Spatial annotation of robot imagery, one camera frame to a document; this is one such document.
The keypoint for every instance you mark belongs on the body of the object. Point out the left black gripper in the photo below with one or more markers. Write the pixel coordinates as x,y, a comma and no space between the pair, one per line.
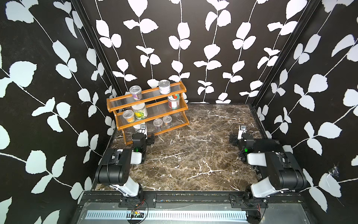
150,139

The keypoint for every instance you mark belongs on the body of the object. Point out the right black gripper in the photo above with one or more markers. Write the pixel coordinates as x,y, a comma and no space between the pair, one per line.
235,136

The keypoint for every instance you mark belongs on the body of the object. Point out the clear tub orange label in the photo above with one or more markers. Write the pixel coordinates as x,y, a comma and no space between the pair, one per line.
129,116

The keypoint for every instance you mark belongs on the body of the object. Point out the white-lid green label jar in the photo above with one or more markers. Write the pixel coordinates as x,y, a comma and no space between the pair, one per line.
140,111

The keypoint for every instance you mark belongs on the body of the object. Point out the orange three-tier wooden shelf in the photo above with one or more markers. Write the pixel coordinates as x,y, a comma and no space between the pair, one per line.
157,106

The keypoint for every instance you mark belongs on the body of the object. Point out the clear jar purple label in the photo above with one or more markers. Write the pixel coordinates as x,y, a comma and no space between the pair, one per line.
136,92

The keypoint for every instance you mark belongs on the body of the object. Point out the strawberry lid red jar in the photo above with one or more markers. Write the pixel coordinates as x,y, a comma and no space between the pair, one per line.
174,101

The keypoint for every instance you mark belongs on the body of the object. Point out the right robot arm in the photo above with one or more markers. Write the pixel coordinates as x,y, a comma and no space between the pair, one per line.
289,180

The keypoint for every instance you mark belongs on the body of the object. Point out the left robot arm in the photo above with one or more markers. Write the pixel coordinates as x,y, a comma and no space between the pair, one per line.
114,168

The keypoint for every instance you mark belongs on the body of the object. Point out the white-lid grey text can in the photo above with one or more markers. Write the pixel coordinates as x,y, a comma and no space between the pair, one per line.
136,127

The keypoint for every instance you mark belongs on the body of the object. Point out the clear tub red label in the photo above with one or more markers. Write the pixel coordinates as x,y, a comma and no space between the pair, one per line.
158,124

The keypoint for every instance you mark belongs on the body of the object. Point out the clear tub dark label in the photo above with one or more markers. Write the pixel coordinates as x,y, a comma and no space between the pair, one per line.
167,120

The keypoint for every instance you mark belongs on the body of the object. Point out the small green circuit board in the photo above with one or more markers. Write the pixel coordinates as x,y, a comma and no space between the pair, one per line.
137,214

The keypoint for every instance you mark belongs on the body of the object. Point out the white perforated strip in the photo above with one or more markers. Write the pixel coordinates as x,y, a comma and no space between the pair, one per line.
230,216

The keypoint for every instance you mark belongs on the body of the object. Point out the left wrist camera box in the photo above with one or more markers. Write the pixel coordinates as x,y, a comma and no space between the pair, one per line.
143,129

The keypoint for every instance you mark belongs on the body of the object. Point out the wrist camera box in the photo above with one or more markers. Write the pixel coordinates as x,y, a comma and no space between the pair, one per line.
242,130
143,129

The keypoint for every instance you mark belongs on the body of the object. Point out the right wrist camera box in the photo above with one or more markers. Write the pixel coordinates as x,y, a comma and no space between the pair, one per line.
242,130

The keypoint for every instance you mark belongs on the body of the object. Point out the black front mounting rail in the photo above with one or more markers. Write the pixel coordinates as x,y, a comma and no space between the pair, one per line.
235,199

